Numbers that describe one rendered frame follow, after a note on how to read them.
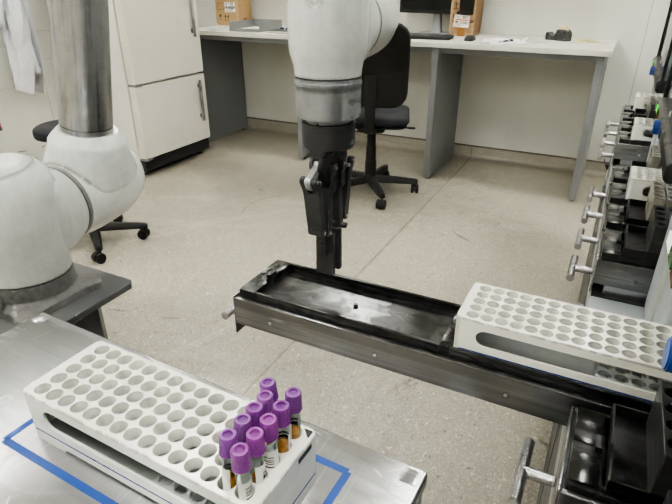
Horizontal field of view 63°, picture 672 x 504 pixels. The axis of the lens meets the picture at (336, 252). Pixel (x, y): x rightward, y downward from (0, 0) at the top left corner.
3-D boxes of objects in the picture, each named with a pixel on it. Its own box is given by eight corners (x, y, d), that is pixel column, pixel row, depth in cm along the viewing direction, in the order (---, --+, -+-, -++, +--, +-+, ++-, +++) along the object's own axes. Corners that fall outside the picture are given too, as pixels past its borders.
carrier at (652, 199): (657, 228, 106) (666, 199, 104) (645, 226, 107) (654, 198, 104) (655, 208, 116) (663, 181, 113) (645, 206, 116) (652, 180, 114)
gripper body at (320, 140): (338, 128, 70) (338, 195, 75) (365, 115, 77) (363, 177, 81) (289, 122, 73) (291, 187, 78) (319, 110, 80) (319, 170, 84)
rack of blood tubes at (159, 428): (319, 477, 53) (318, 430, 51) (259, 563, 46) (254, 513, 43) (109, 380, 66) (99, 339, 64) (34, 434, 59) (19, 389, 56)
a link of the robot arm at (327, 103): (372, 73, 75) (371, 117, 77) (314, 69, 78) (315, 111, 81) (343, 84, 67) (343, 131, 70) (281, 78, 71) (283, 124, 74)
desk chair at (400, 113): (320, 208, 332) (317, 22, 284) (333, 174, 388) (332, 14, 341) (419, 212, 325) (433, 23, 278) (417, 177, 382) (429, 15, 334)
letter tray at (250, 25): (229, 31, 402) (228, 21, 399) (253, 27, 431) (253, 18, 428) (259, 32, 393) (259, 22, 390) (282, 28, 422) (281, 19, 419)
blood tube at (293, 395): (306, 476, 53) (306, 393, 47) (293, 485, 52) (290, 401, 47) (297, 465, 54) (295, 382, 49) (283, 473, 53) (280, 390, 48)
